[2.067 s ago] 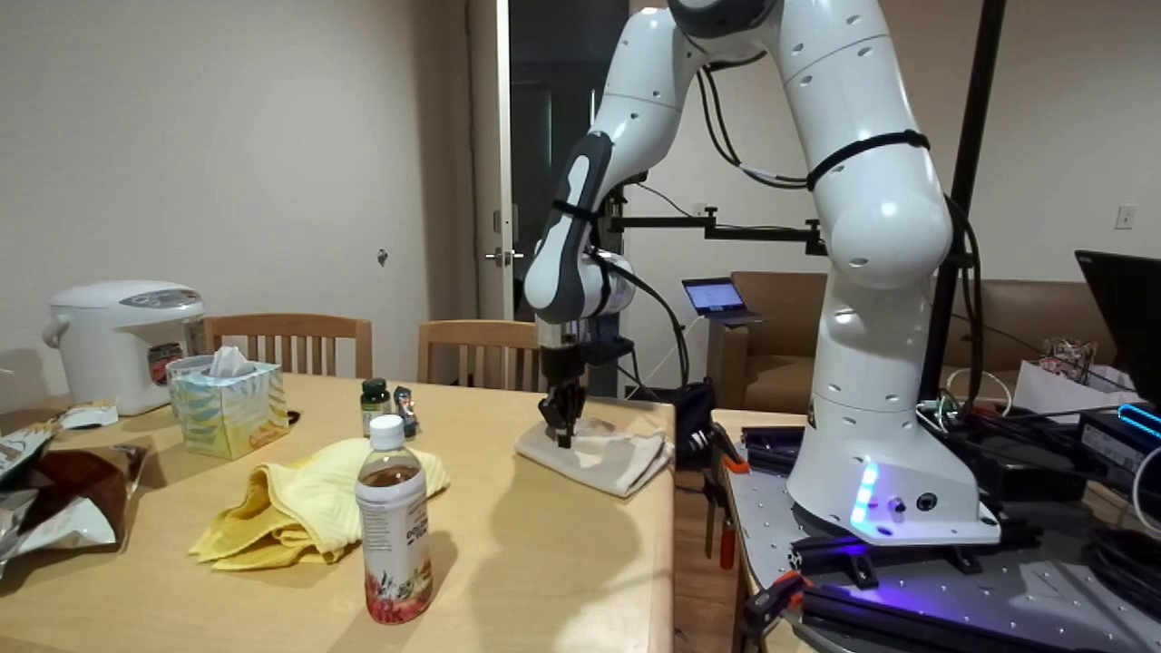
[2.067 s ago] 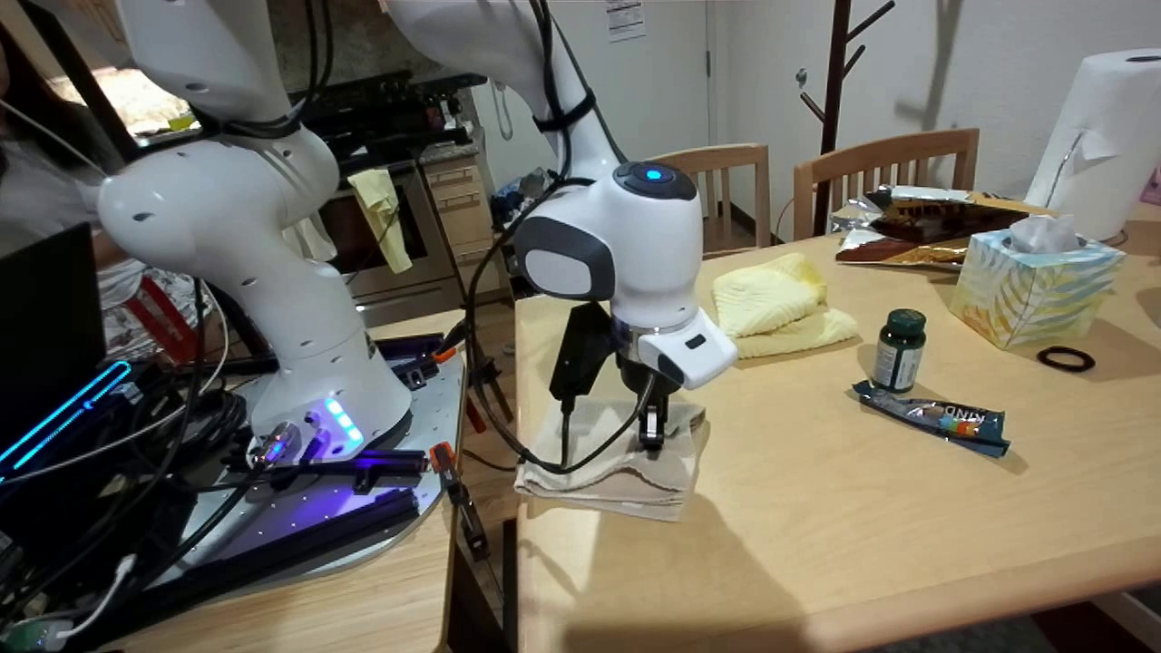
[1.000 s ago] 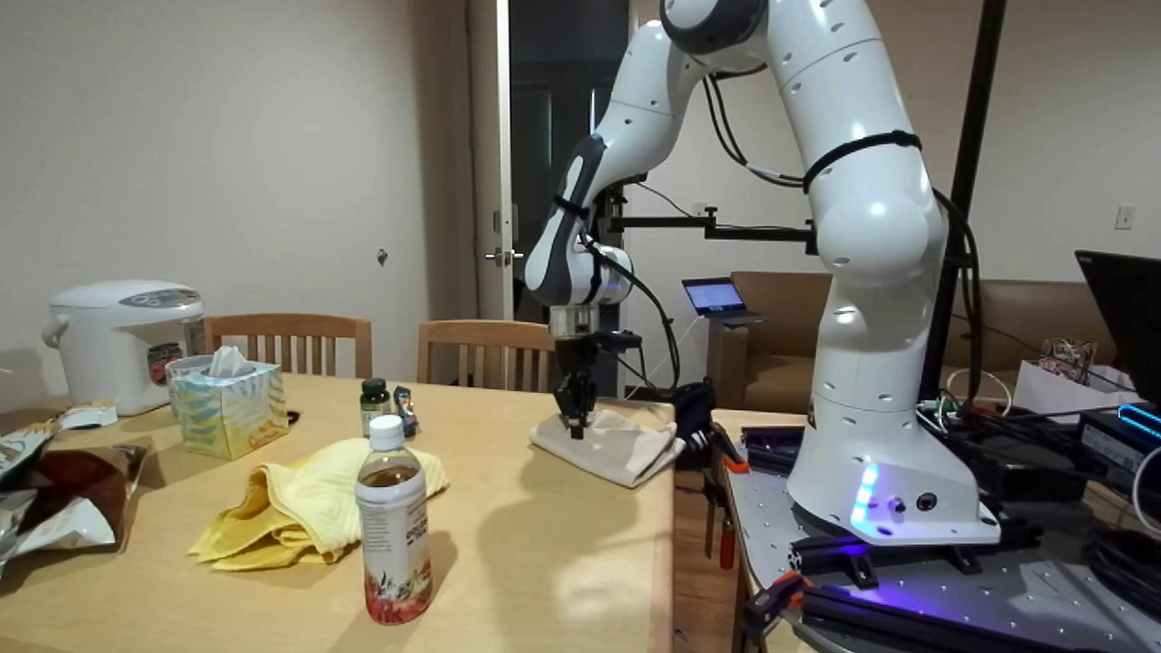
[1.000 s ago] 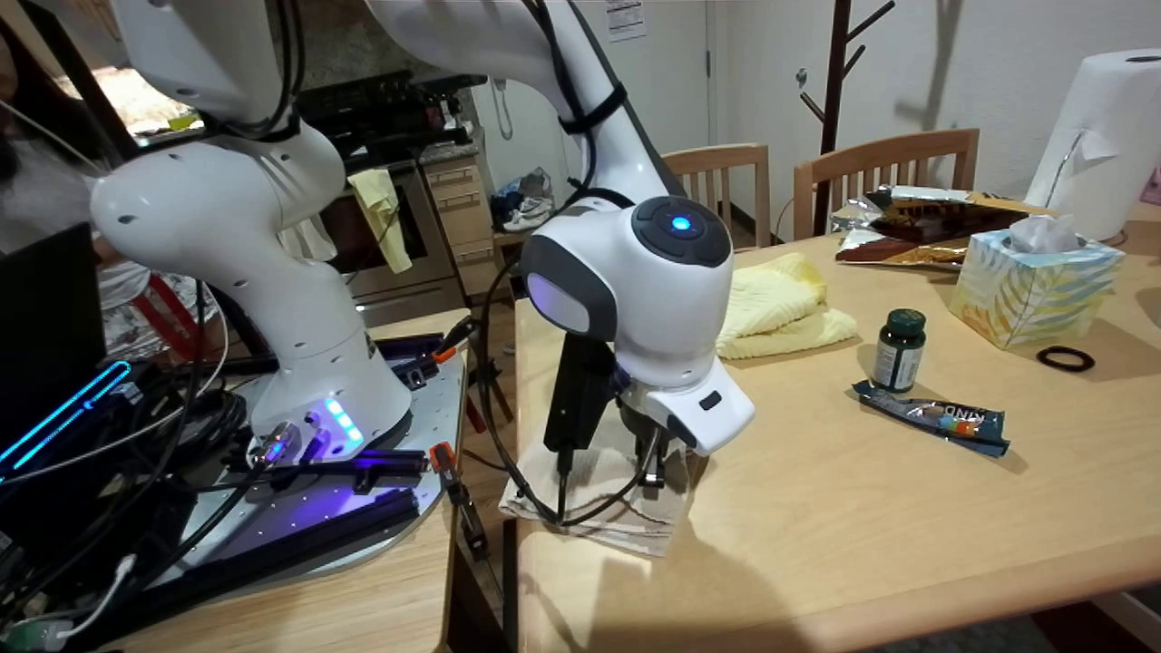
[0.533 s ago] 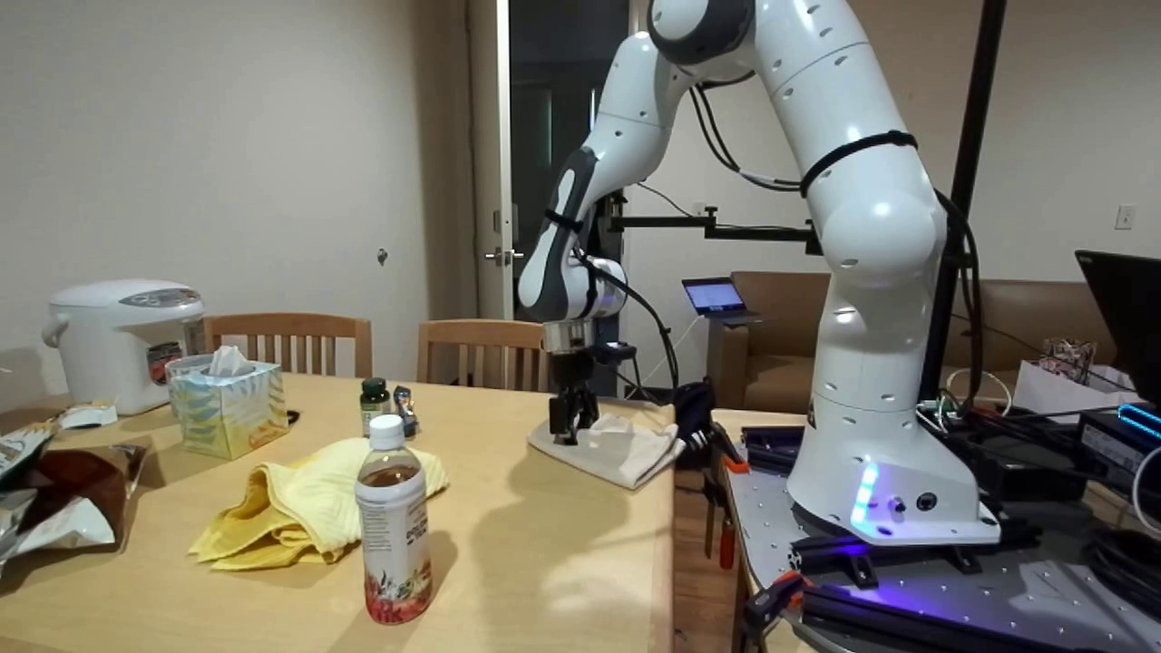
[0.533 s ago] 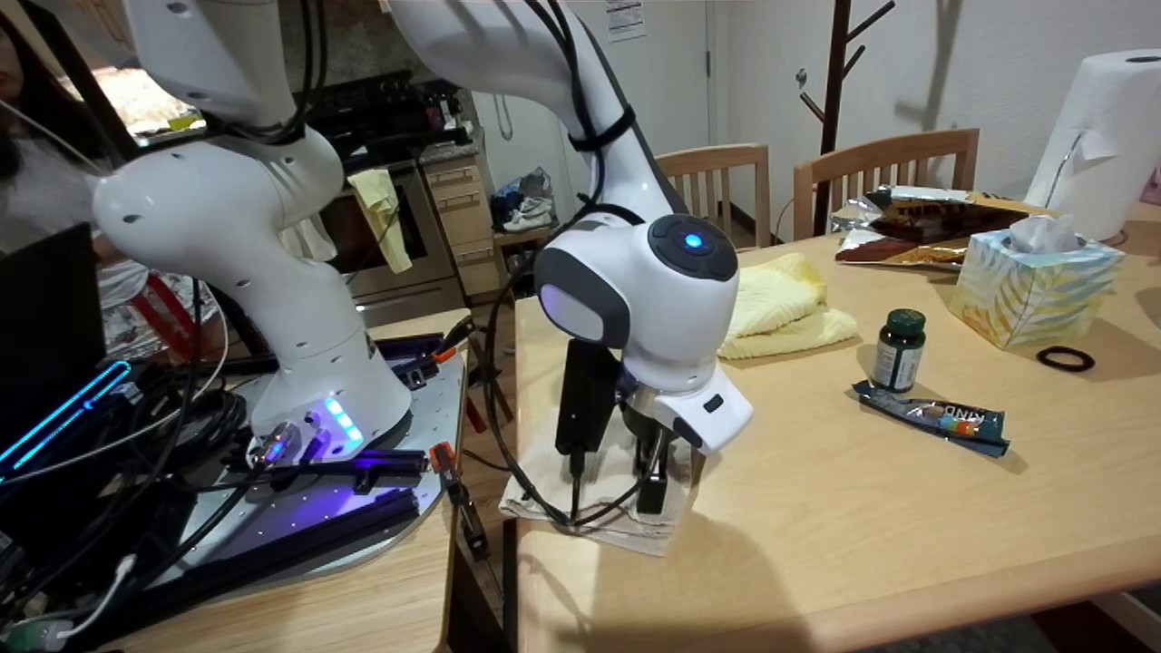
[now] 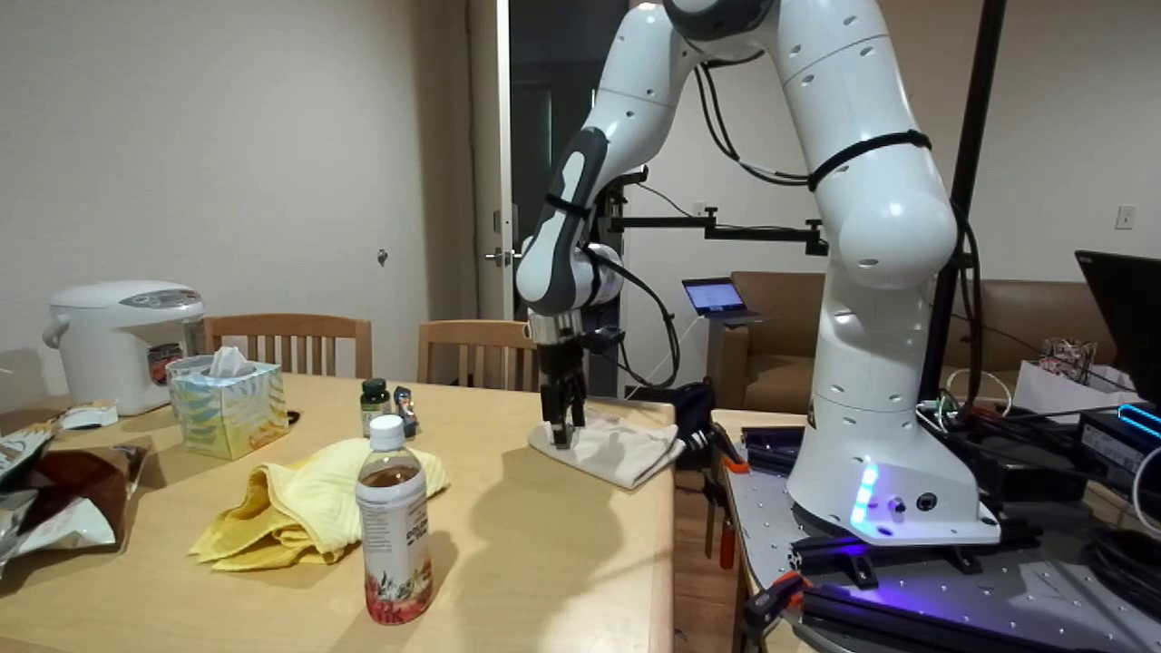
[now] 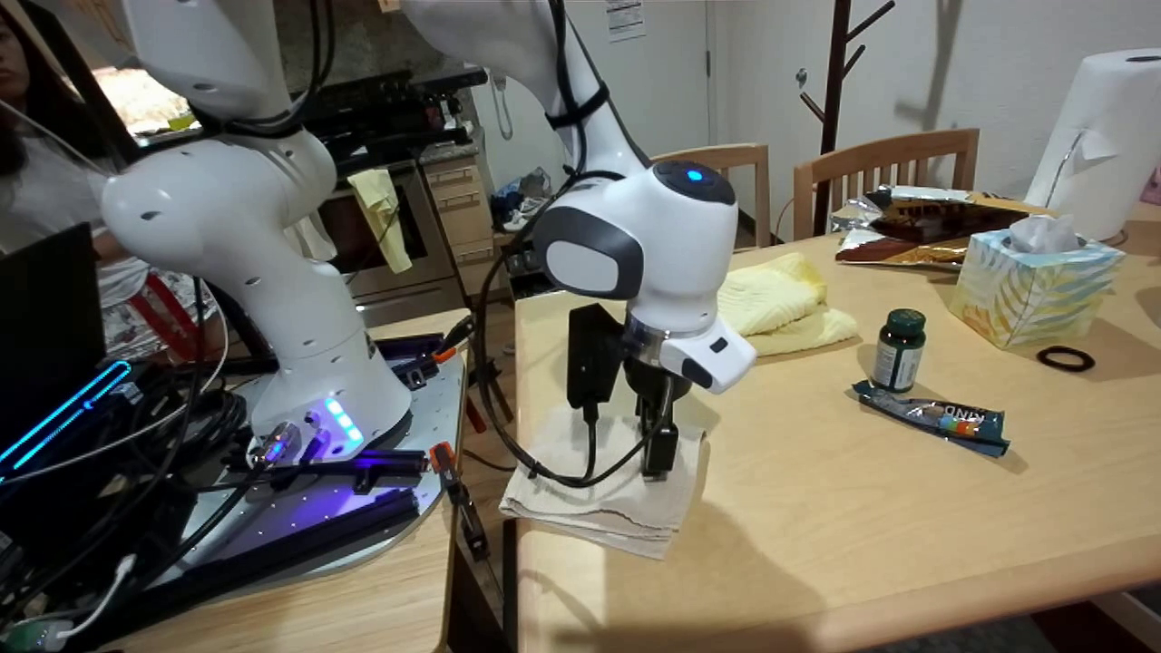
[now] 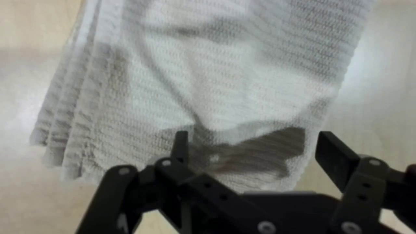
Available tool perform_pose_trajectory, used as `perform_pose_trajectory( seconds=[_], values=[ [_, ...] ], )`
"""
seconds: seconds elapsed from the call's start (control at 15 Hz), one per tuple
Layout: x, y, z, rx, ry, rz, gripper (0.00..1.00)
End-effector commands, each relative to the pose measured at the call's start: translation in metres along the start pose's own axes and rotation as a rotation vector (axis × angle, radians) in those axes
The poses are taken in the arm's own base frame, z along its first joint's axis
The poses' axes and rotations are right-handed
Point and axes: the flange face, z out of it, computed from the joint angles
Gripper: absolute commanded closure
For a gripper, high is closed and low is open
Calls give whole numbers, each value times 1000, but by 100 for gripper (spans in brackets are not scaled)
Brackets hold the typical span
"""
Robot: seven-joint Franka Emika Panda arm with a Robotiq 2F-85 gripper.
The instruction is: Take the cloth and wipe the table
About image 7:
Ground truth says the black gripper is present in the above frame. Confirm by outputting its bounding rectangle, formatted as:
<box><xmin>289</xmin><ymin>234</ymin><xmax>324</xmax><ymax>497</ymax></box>
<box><xmin>531</xmin><ymin>341</ymin><xmax>595</xmax><ymax>454</ymax></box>

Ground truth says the white wiping cloth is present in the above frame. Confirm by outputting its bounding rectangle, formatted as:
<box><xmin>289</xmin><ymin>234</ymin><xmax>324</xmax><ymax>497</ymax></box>
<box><xmin>526</xmin><ymin>410</ymin><xmax>690</xmax><ymax>492</ymax></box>

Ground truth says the yellow towel cloth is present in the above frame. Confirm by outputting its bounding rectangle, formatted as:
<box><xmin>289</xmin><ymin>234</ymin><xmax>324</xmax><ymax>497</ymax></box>
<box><xmin>186</xmin><ymin>436</ymin><xmax>452</xmax><ymax>575</ymax></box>

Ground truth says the wooden slat-back chair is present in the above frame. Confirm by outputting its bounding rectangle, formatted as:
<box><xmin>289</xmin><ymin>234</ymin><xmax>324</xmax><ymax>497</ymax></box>
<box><xmin>197</xmin><ymin>312</ymin><xmax>376</xmax><ymax>382</ymax></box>
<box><xmin>412</xmin><ymin>317</ymin><xmax>545</xmax><ymax>393</ymax></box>

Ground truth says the small green pill bottle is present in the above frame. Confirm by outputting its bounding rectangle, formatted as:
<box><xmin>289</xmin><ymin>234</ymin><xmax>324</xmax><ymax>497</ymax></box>
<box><xmin>357</xmin><ymin>372</ymin><xmax>398</xmax><ymax>439</ymax></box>

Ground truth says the small lit tablet screen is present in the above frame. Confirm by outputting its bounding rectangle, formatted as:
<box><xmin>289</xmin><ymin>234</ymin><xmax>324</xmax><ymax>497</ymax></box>
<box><xmin>680</xmin><ymin>274</ymin><xmax>756</xmax><ymax>326</ymax></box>

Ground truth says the tea bottle with white cap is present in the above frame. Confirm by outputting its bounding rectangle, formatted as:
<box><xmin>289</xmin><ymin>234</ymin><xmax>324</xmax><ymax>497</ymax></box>
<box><xmin>353</xmin><ymin>413</ymin><xmax>434</xmax><ymax>626</ymax></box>

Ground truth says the brown sofa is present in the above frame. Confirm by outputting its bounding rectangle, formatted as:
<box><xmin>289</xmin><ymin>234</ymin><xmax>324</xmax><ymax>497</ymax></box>
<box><xmin>707</xmin><ymin>269</ymin><xmax>1122</xmax><ymax>416</ymax></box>

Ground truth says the striped tissue box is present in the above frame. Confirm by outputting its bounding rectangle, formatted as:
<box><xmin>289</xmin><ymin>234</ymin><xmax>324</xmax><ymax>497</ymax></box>
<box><xmin>166</xmin><ymin>343</ymin><xmax>295</xmax><ymax>461</ymax></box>

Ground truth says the white electric water boiler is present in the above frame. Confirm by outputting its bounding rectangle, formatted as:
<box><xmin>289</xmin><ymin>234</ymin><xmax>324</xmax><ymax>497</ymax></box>
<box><xmin>41</xmin><ymin>279</ymin><xmax>207</xmax><ymax>422</ymax></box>

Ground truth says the brown snack bag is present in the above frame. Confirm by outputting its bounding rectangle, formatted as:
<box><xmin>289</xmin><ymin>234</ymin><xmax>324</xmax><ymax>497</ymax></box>
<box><xmin>20</xmin><ymin>436</ymin><xmax>156</xmax><ymax>539</ymax></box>

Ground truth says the black vertical stand pole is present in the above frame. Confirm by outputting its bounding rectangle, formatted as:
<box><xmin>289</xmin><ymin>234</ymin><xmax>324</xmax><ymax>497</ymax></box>
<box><xmin>913</xmin><ymin>0</ymin><xmax>1010</xmax><ymax>407</ymax></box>

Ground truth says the white crumpled snack bag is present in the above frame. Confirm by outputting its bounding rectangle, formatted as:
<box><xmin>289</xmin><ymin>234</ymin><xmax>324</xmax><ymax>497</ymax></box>
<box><xmin>0</xmin><ymin>492</ymin><xmax>120</xmax><ymax>572</ymax></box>

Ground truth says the silver snack bag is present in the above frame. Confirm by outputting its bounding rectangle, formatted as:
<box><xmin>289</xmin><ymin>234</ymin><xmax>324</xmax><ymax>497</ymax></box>
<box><xmin>0</xmin><ymin>422</ymin><xmax>62</xmax><ymax>486</ymax></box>

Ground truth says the black box with blue light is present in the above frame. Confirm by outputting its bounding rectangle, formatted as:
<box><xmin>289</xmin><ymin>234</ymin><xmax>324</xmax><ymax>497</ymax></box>
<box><xmin>1074</xmin><ymin>399</ymin><xmax>1161</xmax><ymax>492</ymax></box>

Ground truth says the black monitor screen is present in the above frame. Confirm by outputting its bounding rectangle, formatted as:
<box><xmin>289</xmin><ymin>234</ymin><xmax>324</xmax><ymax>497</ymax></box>
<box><xmin>1071</xmin><ymin>245</ymin><xmax>1161</xmax><ymax>413</ymax></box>

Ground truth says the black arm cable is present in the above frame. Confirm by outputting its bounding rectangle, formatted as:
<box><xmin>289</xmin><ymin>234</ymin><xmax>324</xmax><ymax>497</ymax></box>
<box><xmin>584</xmin><ymin>49</ymin><xmax>817</xmax><ymax>395</ymax></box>

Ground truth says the red handled clamp tool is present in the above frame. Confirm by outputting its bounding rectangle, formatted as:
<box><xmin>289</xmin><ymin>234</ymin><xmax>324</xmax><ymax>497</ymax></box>
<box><xmin>704</xmin><ymin>422</ymin><xmax>757</xmax><ymax>572</ymax></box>

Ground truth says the black horizontal camera arm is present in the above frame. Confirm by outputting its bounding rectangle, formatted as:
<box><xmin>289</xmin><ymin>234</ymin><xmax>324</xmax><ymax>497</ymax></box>
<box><xmin>602</xmin><ymin>202</ymin><xmax>836</xmax><ymax>256</ymax></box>

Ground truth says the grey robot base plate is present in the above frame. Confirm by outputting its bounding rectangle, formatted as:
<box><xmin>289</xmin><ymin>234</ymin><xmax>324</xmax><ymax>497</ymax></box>
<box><xmin>721</xmin><ymin>410</ymin><xmax>1161</xmax><ymax>653</ymax></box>

